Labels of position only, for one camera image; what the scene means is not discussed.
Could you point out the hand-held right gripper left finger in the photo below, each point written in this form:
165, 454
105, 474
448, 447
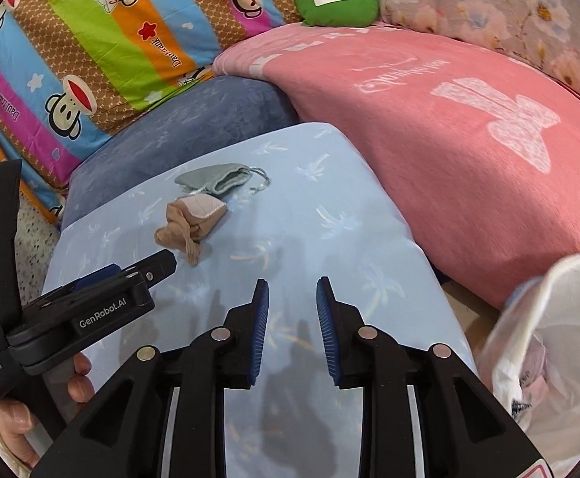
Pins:
260, 328

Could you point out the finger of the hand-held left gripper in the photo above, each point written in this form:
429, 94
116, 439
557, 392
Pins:
150, 266
98, 274

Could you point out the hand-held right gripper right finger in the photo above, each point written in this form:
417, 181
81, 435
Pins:
327, 333

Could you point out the white plastic bag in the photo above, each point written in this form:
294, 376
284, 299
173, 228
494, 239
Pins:
563, 348

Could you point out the person's left hand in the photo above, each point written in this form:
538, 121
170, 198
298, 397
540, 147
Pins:
16, 433

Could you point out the beige nylon stocking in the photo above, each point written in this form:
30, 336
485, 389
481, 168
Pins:
190, 219

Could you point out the beige patterned mat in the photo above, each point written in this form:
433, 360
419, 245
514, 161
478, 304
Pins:
36, 231

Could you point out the blue-grey velvet pillow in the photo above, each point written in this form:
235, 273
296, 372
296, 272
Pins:
180, 129

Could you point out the pink blanket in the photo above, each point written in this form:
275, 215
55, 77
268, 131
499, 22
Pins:
444, 149

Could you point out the colourful striped cartoon quilt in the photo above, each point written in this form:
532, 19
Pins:
100, 45

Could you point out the green cushion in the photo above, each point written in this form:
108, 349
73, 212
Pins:
337, 0

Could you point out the floral bed sheet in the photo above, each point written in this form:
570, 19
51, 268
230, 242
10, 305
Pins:
494, 10

